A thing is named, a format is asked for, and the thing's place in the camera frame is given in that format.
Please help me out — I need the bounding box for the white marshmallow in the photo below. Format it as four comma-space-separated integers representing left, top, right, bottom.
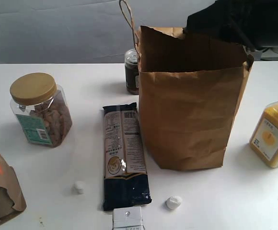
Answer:
165, 196, 183, 210
73, 181, 85, 195

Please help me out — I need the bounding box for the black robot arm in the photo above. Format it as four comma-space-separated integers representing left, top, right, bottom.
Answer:
184, 0, 278, 51

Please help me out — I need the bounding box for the brown paper shopping bag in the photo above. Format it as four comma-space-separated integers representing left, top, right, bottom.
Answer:
119, 0, 254, 171

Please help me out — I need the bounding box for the dark glass jar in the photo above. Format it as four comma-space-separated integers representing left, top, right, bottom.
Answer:
124, 49, 139, 95

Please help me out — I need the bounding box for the dark noodle package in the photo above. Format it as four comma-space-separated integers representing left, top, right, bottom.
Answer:
103, 103, 152, 211

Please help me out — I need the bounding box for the clear nut jar gold lid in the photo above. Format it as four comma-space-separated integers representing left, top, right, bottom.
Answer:
10, 72, 72, 148

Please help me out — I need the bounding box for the white carton box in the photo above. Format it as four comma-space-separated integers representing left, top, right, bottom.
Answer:
112, 206, 145, 230

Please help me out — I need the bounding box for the yellow juice bottle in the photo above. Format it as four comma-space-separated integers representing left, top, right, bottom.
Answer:
249, 102, 278, 168

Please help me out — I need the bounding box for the brown kraft paper pouch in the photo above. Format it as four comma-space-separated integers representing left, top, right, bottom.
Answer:
0, 155, 27, 225

